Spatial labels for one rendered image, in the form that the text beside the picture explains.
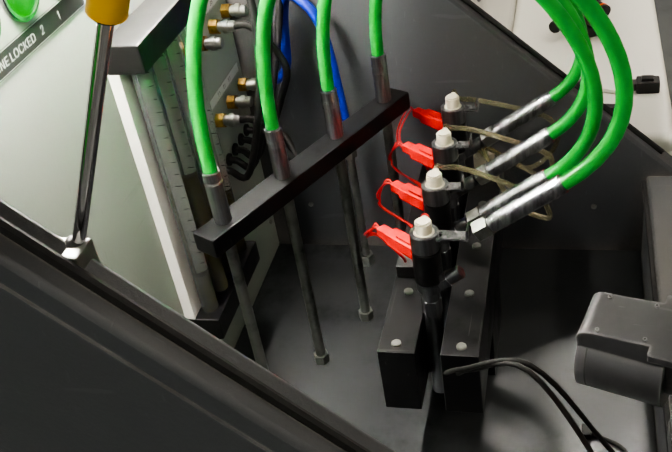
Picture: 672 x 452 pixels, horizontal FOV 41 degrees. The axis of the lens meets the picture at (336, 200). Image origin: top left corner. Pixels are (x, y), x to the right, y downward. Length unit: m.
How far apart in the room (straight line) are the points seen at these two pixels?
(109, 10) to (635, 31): 1.13
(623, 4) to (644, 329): 1.00
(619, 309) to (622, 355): 0.03
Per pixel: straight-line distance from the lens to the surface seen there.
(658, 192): 1.14
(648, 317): 0.62
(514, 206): 0.81
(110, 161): 0.86
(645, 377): 0.62
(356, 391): 1.06
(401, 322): 0.91
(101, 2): 0.41
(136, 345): 0.51
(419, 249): 0.84
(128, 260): 0.89
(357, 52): 1.11
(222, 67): 1.10
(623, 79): 0.74
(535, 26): 1.49
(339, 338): 1.13
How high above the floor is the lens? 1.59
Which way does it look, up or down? 34 degrees down
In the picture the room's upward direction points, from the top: 10 degrees counter-clockwise
